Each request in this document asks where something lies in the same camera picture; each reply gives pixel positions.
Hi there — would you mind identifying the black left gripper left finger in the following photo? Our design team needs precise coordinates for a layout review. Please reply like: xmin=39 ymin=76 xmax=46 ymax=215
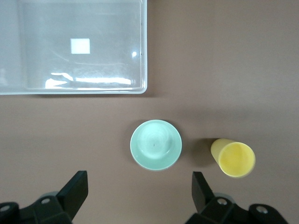
xmin=0 ymin=170 xmax=89 ymax=224

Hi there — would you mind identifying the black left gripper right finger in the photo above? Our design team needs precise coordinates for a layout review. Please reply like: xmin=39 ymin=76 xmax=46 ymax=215
xmin=184 ymin=171 xmax=287 ymax=224

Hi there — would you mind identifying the yellow plastic cup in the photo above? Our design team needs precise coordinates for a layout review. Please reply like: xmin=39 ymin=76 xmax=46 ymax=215
xmin=210 ymin=138 xmax=256 ymax=178

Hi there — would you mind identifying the pale green bowl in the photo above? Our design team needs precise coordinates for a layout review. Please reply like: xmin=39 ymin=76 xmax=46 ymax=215
xmin=130 ymin=119 xmax=183 ymax=171

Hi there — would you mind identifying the clear plastic storage box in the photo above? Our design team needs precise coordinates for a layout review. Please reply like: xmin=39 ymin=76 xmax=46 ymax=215
xmin=0 ymin=0 xmax=148 ymax=95

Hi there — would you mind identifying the brown table cover sheet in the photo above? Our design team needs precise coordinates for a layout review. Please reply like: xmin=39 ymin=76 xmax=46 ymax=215
xmin=0 ymin=0 xmax=299 ymax=224

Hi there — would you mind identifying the white square sticker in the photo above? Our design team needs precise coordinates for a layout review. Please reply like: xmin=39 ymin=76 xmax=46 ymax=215
xmin=70 ymin=38 xmax=91 ymax=55

